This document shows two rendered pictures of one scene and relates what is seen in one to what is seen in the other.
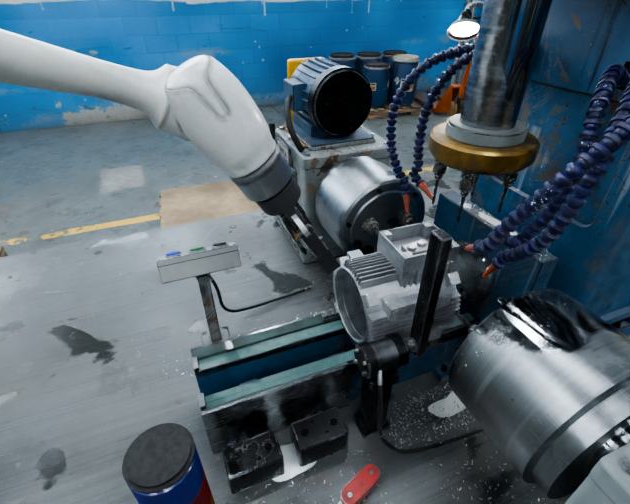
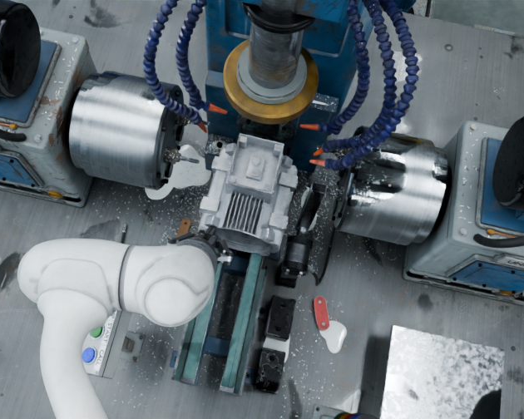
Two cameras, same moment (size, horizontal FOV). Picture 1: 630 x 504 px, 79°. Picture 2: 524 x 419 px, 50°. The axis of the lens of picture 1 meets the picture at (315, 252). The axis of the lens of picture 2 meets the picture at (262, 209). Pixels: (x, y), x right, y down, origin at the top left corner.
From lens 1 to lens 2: 84 cm
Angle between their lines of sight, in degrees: 49
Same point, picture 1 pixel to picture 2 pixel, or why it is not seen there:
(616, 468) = (459, 237)
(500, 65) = (290, 56)
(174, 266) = (108, 361)
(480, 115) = (280, 81)
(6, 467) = not seen: outside the picture
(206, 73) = (194, 292)
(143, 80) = (79, 326)
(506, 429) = (393, 238)
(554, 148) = not seen: hidden behind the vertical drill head
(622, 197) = not seen: hidden behind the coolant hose
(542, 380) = (402, 210)
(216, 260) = (123, 319)
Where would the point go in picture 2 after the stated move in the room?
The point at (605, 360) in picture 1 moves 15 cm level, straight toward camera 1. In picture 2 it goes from (420, 178) to (437, 246)
